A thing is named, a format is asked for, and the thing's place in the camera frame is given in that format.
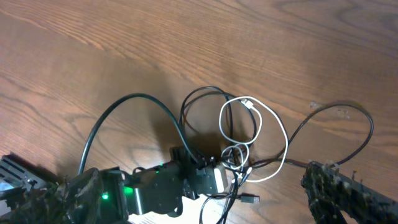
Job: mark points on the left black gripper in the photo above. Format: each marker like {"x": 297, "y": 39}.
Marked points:
{"x": 160, "y": 189}

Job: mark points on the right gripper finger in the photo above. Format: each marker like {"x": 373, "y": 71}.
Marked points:
{"x": 331, "y": 193}

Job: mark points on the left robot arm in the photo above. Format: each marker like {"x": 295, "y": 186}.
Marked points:
{"x": 103, "y": 196}

